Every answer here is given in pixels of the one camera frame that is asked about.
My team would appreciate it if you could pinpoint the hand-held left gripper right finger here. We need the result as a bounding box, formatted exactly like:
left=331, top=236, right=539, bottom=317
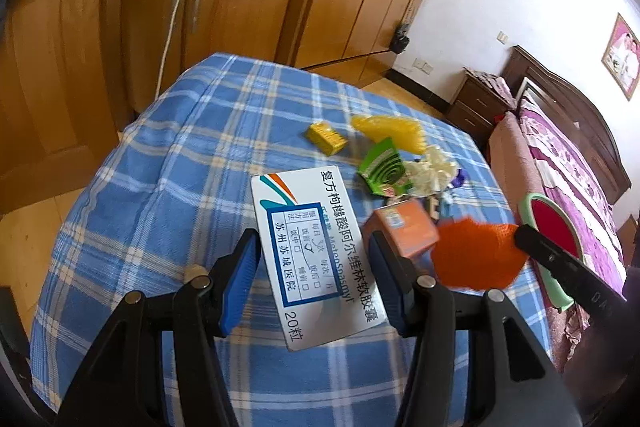
left=367, top=232, right=571, bottom=427

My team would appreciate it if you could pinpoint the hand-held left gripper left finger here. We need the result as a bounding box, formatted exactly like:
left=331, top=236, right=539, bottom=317
left=55, top=229, right=263, bottom=427

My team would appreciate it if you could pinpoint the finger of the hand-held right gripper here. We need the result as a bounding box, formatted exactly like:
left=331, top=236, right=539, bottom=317
left=514, top=224, right=628, bottom=310

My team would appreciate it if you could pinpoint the green and red bin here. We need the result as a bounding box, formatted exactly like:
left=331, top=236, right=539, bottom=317
left=518, top=193, right=583, bottom=313

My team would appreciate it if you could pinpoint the orange cardboard box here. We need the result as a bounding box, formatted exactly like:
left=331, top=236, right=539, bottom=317
left=361, top=198, right=441, bottom=260

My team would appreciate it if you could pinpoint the orange foam net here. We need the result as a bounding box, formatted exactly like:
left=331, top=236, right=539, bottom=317
left=431, top=216, right=526, bottom=292

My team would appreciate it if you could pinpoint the white medicine box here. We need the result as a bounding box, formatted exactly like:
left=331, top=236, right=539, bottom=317
left=250, top=165, right=386, bottom=352

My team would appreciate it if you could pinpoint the green spiral print packet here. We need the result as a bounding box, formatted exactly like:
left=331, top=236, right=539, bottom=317
left=357, top=137, right=413, bottom=198

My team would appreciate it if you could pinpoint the cream wrapper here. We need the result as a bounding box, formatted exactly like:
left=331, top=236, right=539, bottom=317
left=402, top=146, right=460, bottom=198

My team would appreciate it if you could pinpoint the yellow foam net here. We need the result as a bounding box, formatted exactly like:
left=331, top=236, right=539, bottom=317
left=350, top=113, right=426, bottom=154

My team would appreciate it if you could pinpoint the small yellow box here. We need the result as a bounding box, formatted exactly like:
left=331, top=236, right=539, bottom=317
left=303, top=122, right=348, bottom=155

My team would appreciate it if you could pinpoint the bed with purple floral cover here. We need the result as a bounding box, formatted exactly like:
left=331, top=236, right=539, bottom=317
left=487, top=104, right=640, bottom=358

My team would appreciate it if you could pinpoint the blue plaid blanket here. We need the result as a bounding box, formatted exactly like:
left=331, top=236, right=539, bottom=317
left=30, top=52, right=553, bottom=427

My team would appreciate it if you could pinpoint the dark wooden headboard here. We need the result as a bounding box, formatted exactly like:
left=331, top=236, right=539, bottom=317
left=502, top=45, right=632, bottom=202

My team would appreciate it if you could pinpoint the dark wooden nightstand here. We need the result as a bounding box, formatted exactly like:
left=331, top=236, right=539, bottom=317
left=445, top=68, right=511, bottom=148

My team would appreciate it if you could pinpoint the pile of cloth on nightstand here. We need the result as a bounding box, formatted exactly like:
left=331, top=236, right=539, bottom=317
left=464, top=68, right=516, bottom=108

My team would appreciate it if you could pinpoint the wooden corner shelf cabinet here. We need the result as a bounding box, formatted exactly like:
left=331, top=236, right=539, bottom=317
left=122, top=0, right=299, bottom=112

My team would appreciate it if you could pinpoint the wooden door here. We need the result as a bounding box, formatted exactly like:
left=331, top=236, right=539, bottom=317
left=0, top=0, right=136, bottom=212

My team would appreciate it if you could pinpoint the framed wall picture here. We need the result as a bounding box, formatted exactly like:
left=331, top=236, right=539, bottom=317
left=601, top=13, right=640, bottom=102

